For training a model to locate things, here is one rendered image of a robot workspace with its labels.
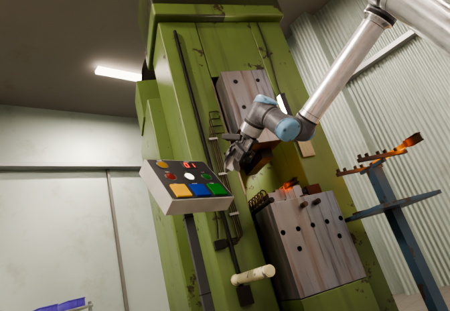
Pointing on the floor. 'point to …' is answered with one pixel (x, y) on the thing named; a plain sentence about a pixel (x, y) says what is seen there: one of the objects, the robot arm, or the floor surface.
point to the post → (198, 263)
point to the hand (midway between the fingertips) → (226, 169)
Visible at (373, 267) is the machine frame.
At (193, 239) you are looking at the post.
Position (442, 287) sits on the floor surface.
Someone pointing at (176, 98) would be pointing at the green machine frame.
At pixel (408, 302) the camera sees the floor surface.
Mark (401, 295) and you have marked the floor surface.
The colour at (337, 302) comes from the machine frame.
